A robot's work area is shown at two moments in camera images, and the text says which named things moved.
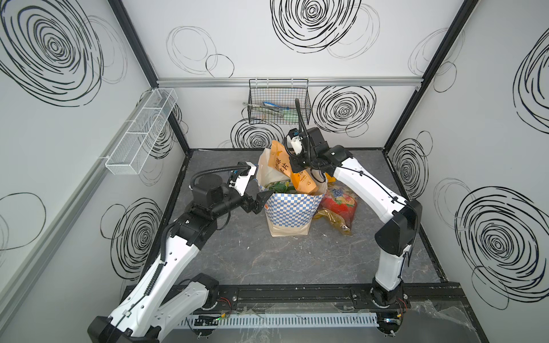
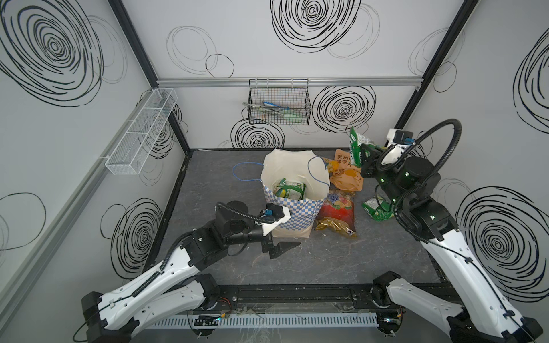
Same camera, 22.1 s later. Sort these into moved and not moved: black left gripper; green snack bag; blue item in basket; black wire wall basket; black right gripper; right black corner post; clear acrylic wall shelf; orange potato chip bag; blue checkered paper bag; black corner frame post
Moved: green snack bag; black right gripper; orange potato chip bag; black left gripper
Not moved: blue item in basket; black corner frame post; blue checkered paper bag; right black corner post; clear acrylic wall shelf; black wire wall basket
